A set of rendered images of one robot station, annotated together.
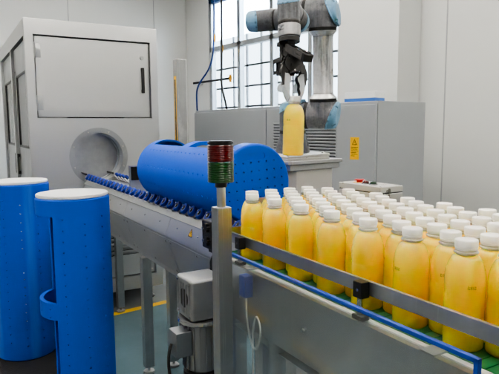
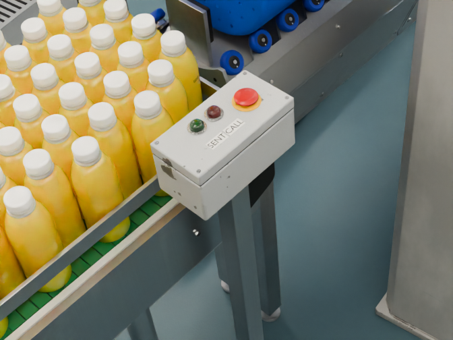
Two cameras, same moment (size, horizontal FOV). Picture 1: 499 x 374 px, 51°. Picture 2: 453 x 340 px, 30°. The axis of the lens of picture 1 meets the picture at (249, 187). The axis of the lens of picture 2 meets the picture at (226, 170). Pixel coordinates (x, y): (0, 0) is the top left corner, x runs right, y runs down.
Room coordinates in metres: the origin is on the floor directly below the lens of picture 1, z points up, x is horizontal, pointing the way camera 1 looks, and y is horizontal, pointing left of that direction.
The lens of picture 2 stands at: (1.56, -1.25, 1.97)
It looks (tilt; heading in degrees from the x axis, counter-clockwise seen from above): 49 degrees down; 79
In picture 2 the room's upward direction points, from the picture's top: 7 degrees counter-clockwise
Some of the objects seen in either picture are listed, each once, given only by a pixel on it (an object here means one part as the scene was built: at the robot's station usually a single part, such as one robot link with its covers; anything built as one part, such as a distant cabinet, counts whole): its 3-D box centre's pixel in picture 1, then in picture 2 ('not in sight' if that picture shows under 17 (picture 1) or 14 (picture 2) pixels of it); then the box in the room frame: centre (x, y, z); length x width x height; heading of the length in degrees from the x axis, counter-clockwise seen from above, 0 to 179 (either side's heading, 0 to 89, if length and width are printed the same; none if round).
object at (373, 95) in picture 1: (364, 97); not in sight; (3.60, -0.79, 1.48); 0.24 x 0.12 x 0.08; 45
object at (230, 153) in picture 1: (220, 153); not in sight; (1.24, 0.07, 1.23); 0.06 x 0.06 x 0.04
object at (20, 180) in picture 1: (18, 181); not in sight; (2.58, 1.16, 1.03); 0.28 x 0.28 x 0.01
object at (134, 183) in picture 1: (138, 179); not in sight; (2.91, 0.62, 1.00); 0.10 x 0.04 x 0.15; 120
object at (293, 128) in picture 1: (293, 128); not in sight; (1.72, -0.15, 1.28); 0.07 x 0.07 x 0.18
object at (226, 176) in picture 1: (220, 171); not in sight; (1.24, 0.07, 1.18); 0.06 x 0.06 x 0.05
